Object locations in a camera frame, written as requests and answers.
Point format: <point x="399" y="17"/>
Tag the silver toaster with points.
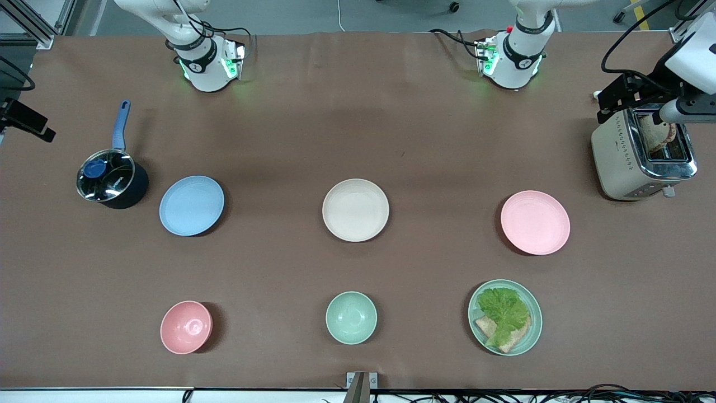
<point x="621" y="162"/>

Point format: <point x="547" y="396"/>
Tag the aluminium frame profile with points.
<point x="691" y="25"/>
<point x="33" y="25"/>

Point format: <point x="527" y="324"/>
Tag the glass pot lid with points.
<point x="106" y="175"/>

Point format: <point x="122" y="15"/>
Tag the toast slice in toaster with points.
<point x="654" y="134"/>

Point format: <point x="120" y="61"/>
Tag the grey metal bracket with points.
<point x="361" y="383"/>

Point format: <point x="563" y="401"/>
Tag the dark blue saucepan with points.
<point x="130" y="190"/>

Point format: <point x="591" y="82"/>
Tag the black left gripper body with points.
<point x="653" y="80"/>

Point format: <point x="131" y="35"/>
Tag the pink plate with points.
<point x="535" y="223"/>

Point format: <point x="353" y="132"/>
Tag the black caster wheel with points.
<point x="453" y="6"/>

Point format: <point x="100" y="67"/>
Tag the green plate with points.
<point x="534" y="327"/>

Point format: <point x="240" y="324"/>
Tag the blue plate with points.
<point x="191" y="205"/>

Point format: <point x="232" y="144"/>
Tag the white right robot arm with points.
<point x="196" y="61"/>

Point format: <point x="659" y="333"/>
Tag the pink bowl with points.
<point x="185" y="327"/>

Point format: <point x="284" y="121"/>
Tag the green bowl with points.
<point x="351" y="317"/>

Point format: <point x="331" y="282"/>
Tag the green lettuce leaf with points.
<point x="503" y="310"/>

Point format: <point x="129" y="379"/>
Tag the brown bread slice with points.
<point x="517" y="337"/>

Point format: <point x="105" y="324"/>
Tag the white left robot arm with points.
<point x="517" y="53"/>

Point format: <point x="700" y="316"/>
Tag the beige plate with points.
<point x="356" y="210"/>

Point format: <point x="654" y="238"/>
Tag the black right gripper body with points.
<point x="19" y="116"/>

